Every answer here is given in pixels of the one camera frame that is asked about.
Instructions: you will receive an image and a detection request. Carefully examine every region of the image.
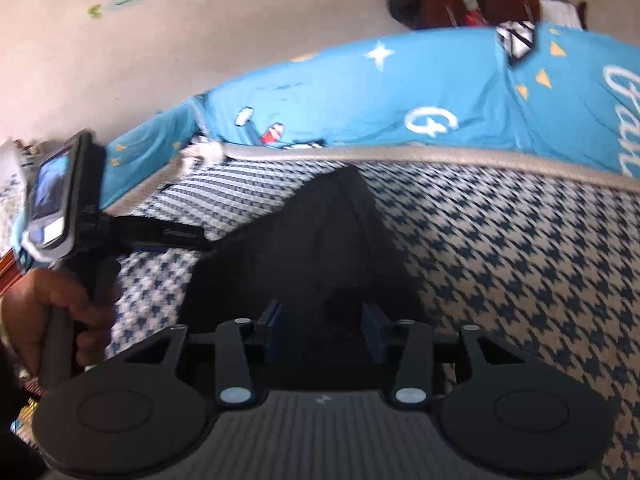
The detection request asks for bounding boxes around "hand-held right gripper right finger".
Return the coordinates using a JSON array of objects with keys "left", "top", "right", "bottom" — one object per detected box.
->
[{"left": 361, "top": 302, "right": 523, "bottom": 406}]

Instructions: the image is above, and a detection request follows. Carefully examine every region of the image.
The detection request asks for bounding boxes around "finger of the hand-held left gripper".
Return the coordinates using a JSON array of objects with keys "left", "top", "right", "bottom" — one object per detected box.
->
[{"left": 107, "top": 214, "right": 213, "bottom": 253}]

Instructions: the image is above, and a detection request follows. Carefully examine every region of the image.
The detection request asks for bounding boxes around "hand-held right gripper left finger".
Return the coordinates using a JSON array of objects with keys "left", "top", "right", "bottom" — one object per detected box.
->
[{"left": 120, "top": 300, "right": 286, "bottom": 407}]

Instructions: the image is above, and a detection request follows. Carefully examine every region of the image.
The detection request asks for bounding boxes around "black t-shirt red print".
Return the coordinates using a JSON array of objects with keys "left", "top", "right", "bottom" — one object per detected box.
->
[{"left": 177, "top": 165, "right": 426, "bottom": 391}]

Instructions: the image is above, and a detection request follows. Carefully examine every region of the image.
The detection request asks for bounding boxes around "person's left hand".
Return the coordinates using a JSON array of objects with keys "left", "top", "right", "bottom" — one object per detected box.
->
[{"left": 0, "top": 267, "right": 123, "bottom": 378}]

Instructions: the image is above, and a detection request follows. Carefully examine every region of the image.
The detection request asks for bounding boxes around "white patterned object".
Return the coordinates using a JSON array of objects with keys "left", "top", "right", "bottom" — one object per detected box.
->
[{"left": 0, "top": 137, "right": 28, "bottom": 256}]

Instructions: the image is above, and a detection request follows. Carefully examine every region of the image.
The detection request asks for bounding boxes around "houndstooth sofa seat cover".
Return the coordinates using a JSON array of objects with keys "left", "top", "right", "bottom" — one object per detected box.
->
[{"left": 15, "top": 145, "right": 640, "bottom": 480}]

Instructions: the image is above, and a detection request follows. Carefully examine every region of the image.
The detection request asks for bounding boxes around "blue printed sofa backrest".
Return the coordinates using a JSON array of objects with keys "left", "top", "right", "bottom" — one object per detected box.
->
[{"left": 10, "top": 22, "right": 640, "bottom": 261}]

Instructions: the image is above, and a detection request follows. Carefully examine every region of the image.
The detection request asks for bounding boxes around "brown wooden chair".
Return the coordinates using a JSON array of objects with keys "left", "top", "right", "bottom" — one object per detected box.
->
[
  {"left": 475, "top": 0, "right": 541, "bottom": 26},
  {"left": 417, "top": 0, "right": 466, "bottom": 31}
]

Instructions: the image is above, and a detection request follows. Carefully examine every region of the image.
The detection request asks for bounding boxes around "white-clothed dining table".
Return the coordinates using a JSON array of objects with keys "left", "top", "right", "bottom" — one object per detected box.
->
[{"left": 540, "top": 0, "right": 581, "bottom": 26}]

